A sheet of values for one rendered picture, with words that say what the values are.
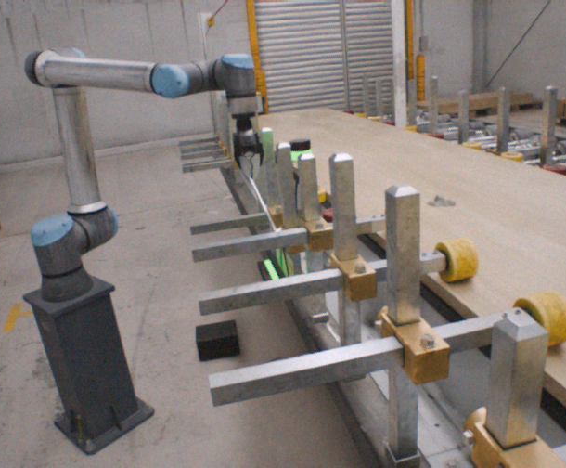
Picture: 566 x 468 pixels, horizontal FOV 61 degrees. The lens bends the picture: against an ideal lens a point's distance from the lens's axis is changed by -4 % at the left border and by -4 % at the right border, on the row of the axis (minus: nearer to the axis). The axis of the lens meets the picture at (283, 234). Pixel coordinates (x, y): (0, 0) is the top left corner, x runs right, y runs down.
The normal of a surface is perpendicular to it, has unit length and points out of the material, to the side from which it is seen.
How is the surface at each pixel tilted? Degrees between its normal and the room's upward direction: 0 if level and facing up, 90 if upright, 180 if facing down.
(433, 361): 90
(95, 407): 90
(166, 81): 91
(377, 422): 0
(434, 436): 0
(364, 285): 90
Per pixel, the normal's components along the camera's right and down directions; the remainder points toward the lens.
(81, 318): 0.75, 0.16
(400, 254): 0.22, 0.32
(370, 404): -0.09, -0.94
